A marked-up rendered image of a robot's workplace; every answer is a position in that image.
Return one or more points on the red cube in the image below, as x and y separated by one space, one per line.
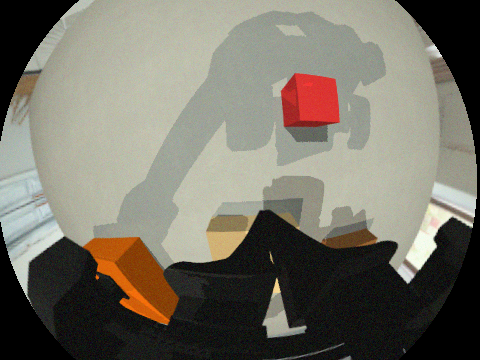
310 101

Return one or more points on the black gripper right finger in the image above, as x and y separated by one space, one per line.
307 269

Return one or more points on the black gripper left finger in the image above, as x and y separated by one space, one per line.
247 275

